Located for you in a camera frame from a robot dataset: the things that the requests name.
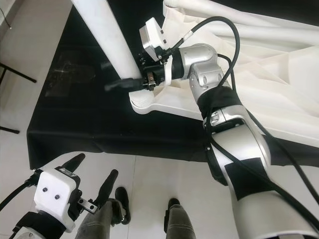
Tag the white plastic table top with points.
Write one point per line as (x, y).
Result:
(279, 74)

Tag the black tablecloth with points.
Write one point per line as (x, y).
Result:
(70, 129)

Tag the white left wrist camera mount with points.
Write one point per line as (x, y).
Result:
(57, 191)

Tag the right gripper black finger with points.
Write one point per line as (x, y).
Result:
(107, 64)
(122, 84)

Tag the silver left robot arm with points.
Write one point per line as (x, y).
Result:
(40, 230)

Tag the black robot right foot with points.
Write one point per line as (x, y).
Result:
(170, 211)

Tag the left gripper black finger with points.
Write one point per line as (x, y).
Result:
(71, 162)
(108, 186)

